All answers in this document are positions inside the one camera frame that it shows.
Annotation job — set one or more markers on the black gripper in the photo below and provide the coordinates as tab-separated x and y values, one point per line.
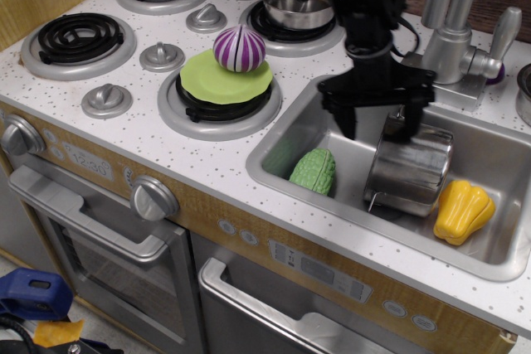
379	81

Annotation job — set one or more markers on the steel pot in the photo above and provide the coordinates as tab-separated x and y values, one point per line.
409	177

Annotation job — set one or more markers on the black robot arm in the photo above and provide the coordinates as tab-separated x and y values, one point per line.
369	25

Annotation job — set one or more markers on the silver sink basin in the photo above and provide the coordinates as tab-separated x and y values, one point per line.
486	155

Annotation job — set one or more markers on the green toy bitter gourd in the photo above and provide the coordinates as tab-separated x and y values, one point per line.
315	171

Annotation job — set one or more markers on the back right stove burner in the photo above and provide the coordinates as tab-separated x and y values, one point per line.
290	43

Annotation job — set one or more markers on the yellow toy bell pepper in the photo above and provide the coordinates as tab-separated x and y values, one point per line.
463	210

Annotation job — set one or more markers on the small steel saucepan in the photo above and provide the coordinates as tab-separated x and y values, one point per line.
297	15

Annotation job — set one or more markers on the silver faucet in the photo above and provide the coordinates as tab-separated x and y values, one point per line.
449	53

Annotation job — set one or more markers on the steel bowl at right edge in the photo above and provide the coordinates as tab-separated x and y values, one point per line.
523	99

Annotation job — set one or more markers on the purple white toy onion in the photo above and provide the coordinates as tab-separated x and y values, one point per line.
239	49

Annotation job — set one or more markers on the front right stove burner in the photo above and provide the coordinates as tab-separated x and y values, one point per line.
204	120

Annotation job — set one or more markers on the green plastic plate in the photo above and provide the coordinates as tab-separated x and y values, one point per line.
204	79

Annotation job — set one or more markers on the silver stovetop knob upper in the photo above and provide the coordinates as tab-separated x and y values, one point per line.
205	20

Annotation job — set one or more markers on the silver stovetop knob middle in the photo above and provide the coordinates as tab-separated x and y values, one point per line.
161	57

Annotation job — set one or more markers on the silver oven knob right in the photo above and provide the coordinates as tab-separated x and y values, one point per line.
151	200

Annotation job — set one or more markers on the silver oven knob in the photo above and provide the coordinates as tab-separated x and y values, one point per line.
20	137
151	200

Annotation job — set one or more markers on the silver stovetop knob front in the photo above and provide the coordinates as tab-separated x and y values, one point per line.
106	102

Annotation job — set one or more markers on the front left stove burner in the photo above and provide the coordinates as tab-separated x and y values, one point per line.
78	46

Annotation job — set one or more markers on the digital clock display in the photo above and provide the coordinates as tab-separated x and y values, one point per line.
89	161

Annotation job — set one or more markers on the silver oven knob left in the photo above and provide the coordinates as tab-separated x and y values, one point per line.
20	137

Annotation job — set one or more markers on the orange cloth scrap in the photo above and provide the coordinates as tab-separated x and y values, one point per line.
54	333

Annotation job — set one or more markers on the silver faucet handle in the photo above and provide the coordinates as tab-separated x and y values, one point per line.
480	63

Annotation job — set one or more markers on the dishwasher door with handle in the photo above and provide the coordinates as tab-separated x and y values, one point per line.
249	309

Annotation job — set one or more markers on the oven door with handle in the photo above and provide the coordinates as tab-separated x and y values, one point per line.
139	274

